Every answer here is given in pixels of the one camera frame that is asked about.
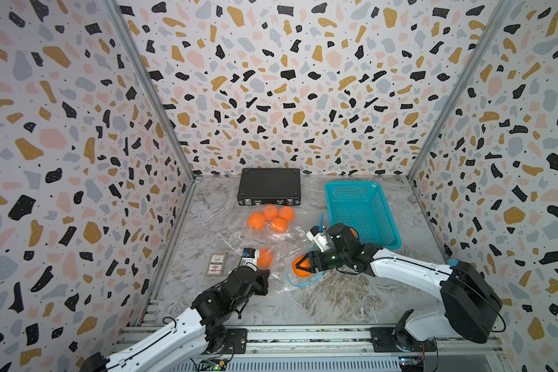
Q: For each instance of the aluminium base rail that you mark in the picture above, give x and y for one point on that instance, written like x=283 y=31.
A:
x=335 y=348

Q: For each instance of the clear zip-top bag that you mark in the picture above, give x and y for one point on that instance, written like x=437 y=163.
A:
x=304 y=220
x=282 y=277

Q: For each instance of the orange in far bag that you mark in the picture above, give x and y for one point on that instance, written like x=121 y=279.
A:
x=286 y=213
x=270 y=212
x=256 y=221
x=279 y=225

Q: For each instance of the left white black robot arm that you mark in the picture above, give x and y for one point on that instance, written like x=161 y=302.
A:
x=199 y=329

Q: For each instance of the black hard case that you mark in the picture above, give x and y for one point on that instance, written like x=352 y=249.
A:
x=264 y=186

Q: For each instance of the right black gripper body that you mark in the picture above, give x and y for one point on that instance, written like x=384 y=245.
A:
x=332 y=259

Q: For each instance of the teal plastic basket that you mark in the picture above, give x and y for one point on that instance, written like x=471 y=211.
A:
x=363 y=206

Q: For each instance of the small printed packet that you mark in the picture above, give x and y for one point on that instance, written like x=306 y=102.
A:
x=216 y=265

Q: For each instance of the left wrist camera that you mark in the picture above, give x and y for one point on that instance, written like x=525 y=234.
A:
x=250 y=257

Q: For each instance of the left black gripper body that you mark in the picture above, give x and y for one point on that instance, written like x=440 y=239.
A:
x=259 y=286

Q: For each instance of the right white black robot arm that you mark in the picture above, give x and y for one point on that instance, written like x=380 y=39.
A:
x=468 y=306

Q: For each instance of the green circuit board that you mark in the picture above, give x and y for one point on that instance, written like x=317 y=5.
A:
x=212 y=365

